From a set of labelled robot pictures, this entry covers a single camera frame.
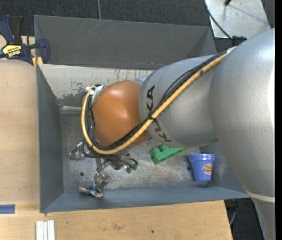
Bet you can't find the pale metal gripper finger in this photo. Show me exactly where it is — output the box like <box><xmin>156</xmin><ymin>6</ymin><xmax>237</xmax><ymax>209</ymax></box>
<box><xmin>69</xmin><ymin>141</ymin><xmax>86</xmax><ymax>162</ymax></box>
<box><xmin>77</xmin><ymin>171</ymin><xmax>112</xmax><ymax>200</ymax></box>

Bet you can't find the green plastic block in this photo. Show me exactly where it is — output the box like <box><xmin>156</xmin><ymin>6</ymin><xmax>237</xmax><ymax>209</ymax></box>
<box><xmin>150</xmin><ymin>145</ymin><xmax>189</xmax><ymax>166</ymax></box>

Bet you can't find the pale wood flat board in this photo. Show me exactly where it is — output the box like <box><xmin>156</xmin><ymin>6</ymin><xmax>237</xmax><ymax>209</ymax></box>
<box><xmin>0</xmin><ymin>58</ymin><xmax>41</xmax><ymax>206</ymax></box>

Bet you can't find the blue plastic cup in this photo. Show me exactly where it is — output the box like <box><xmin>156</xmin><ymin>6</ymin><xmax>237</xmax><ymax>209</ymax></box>
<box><xmin>188</xmin><ymin>153</ymin><xmax>215</xmax><ymax>183</ymax></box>

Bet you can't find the grey metal bin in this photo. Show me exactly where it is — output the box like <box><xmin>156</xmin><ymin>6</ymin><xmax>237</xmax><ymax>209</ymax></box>
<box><xmin>33</xmin><ymin>15</ymin><xmax>251</xmax><ymax>214</ymax></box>

